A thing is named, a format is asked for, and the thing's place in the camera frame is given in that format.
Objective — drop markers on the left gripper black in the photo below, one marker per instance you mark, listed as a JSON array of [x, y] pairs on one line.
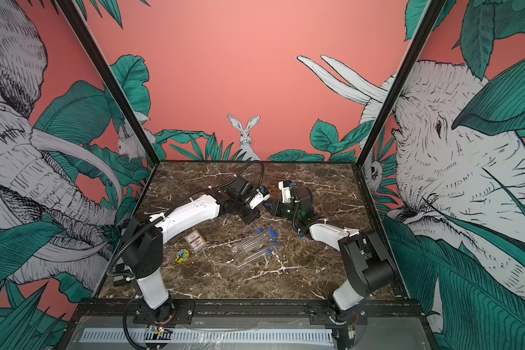
[[252, 214]]

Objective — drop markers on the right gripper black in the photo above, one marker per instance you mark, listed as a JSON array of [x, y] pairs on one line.
[[277, 211]]

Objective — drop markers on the clear test tube blue stopper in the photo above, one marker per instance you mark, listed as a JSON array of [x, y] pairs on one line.
[[253, 257], [245, 244], [269, 235], [266, 246]]

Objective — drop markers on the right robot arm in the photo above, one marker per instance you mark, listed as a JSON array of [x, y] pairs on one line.
[[367, 262]]

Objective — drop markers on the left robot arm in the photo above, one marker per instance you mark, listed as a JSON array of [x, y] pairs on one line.
[[140, 256]]

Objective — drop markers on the yellow blue small toy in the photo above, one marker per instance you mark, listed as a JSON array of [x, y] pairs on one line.
[[182, 256]]

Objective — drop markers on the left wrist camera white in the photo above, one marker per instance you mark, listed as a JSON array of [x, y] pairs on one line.
[[262, 194]]

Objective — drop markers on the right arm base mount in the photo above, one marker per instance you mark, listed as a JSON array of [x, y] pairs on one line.
[[324, 312]]

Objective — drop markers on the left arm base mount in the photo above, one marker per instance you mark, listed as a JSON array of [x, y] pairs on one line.
[[172, 312]]

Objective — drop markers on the white slotted cable duct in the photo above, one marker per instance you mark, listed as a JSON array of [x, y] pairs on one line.
[[321, 337]]

